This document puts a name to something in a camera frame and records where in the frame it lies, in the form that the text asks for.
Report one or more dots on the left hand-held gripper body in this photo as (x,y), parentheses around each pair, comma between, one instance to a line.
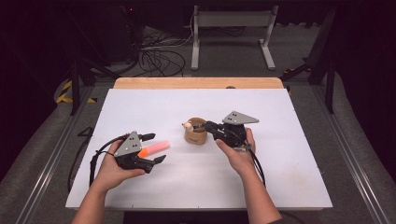
(130,146)

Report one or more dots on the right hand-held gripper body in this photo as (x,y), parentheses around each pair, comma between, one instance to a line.
(238,118)

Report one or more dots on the orange highlighter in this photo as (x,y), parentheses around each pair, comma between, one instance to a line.
(155,147)

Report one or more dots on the wooden pen holder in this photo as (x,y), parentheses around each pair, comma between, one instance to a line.
(195,137)

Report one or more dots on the person's left hand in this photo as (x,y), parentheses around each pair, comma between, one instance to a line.
(109,171)

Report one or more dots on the person's right hand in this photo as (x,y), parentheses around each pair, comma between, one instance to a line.
(239,160)

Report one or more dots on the white board sheet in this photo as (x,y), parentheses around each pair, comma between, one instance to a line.
(193,180)

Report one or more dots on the yellow black hazard tape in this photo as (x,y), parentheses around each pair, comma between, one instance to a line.
(63,96)

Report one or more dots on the black metal stand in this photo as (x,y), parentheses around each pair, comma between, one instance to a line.
(320,53)
(77,81)

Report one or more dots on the white-framed desk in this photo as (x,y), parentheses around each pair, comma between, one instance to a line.
(232,18)

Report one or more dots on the dark equipment box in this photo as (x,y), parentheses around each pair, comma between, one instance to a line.
(124,34)

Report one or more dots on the aluminium floor rail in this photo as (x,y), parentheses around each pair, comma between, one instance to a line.
(351,161)
(53,165)

